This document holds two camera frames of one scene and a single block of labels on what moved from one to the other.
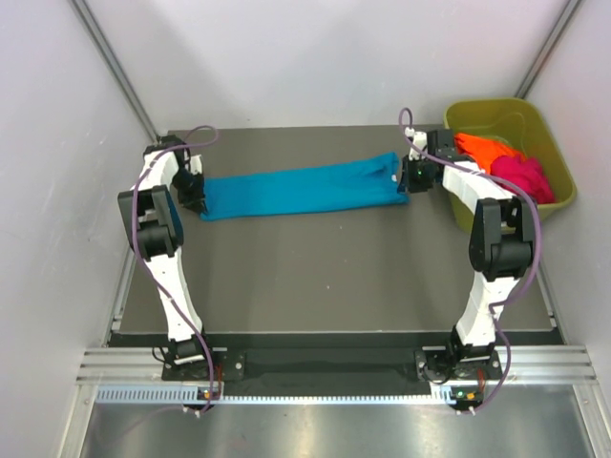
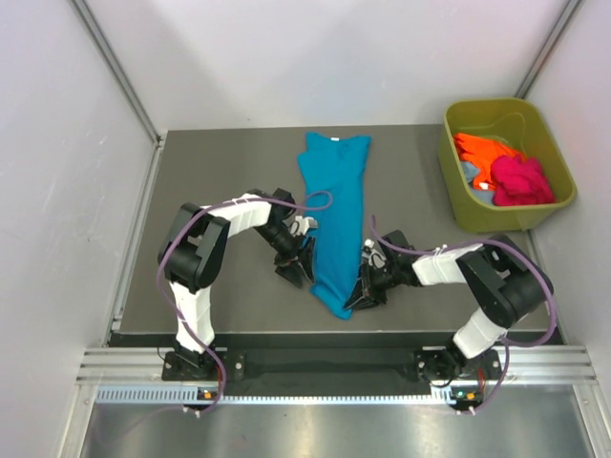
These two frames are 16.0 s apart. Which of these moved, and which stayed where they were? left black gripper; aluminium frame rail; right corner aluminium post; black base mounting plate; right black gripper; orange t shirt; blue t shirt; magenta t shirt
Moved: left black gripper; blue t shirt; right black gripper
Stayed: magenta t shirt; aluminium frame rail; black base mounting plate; orange t shirt; right corner aluminium post
